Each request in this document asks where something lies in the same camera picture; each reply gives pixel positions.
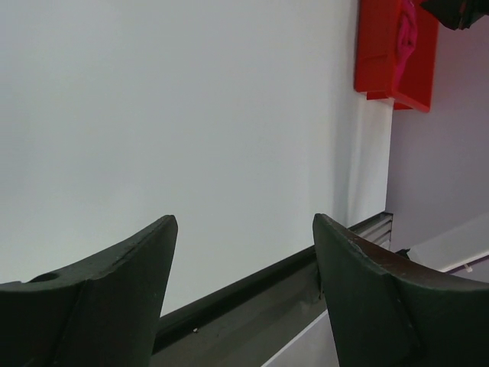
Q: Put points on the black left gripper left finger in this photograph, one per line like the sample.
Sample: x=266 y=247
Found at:
x=100 y=311

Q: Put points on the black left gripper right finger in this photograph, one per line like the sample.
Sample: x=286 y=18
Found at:
x=386 y=310

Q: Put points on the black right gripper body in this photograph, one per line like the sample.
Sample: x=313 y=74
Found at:
x=456 y=14

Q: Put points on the pink t shirt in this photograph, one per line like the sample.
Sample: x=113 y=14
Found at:
x=406 y=38

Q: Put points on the red plastic bin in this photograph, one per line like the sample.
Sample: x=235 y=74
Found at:
x=376 y=56

